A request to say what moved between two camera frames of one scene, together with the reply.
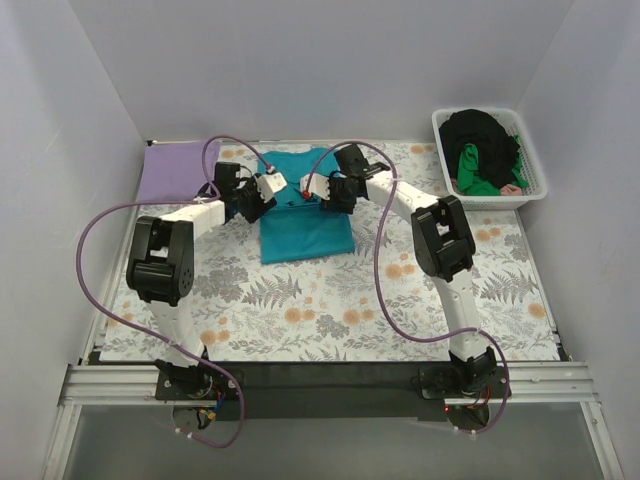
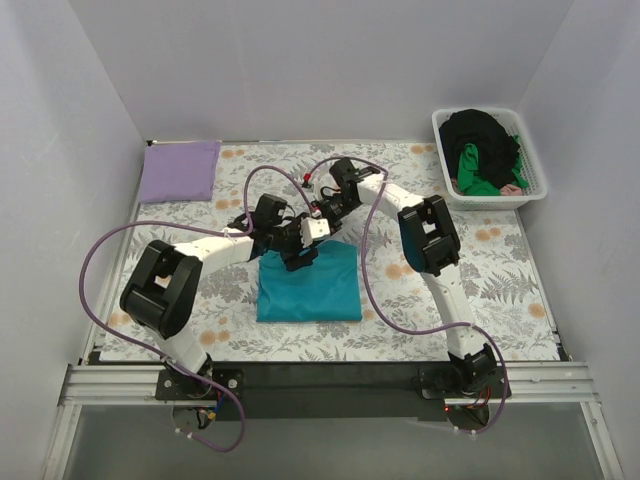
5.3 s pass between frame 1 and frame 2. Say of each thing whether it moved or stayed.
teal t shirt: moved
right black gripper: stayed
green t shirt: stayed
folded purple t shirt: stayed
